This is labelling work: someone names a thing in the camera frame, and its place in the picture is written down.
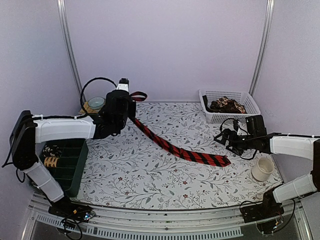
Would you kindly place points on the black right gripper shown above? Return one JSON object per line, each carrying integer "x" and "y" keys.
{"x": 225, "y": 138}

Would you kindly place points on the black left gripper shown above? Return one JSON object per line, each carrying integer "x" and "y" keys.
{"x": 133, "y": 113}

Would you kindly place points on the red black striped tie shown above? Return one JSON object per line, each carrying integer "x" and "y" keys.
{"x": 192, "y": 156}

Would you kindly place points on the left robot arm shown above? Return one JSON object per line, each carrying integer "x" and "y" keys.
{"x": 30, "y": 130}

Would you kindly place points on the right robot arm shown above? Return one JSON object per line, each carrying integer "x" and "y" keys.
{"x": 279, "y": 145}

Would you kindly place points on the light blue bowl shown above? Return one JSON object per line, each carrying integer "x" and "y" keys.
{"x": 96, "y": 103}

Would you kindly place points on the yellow woven coaster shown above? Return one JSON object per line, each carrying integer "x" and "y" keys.
{"x": 89, "y": 110}

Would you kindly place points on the white ceramic mug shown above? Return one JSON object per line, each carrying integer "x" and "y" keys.
{"x": 263, "y": 169}

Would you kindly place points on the brown patterned tie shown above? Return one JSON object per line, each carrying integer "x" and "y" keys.
{"x": 228, "y": 106}

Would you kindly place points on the white perforated plastic basket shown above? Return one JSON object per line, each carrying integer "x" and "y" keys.
{"x": 206, "y": 96}

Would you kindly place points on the floral patterned table mat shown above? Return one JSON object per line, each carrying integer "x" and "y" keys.
{"x": 132, "y": 171}

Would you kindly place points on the dark green divided organizer box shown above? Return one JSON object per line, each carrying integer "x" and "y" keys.
{"x": 70, "y": 167}

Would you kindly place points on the black floral rolled tie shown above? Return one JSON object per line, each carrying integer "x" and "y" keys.
{"x": 51, "y": 151}

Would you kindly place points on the tan patterned rolled tie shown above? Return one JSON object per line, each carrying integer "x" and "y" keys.
{"x": 51, "y": 162}

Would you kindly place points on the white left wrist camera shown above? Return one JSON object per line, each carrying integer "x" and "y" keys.
{"x": 123, "y": 85}

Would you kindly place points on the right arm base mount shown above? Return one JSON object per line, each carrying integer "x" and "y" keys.
{"x": 252, "y": 212}

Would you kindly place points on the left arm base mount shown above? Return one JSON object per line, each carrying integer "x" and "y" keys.
{"x": 72, "y": 214}

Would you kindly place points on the slotted aluminium front rail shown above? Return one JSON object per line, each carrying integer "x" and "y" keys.
{"x": 206, "y": 224}

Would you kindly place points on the left aluminium frame post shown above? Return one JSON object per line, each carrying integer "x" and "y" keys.
{"x": 62, "y": 12}

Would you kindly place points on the aluminium frame post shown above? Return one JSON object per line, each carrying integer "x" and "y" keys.
{"x": 263, "y": 45}
{"x": 62, "y": 12}

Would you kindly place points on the right aluminium frame post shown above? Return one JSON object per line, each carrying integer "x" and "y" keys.
{"x": 263, "y": 45}

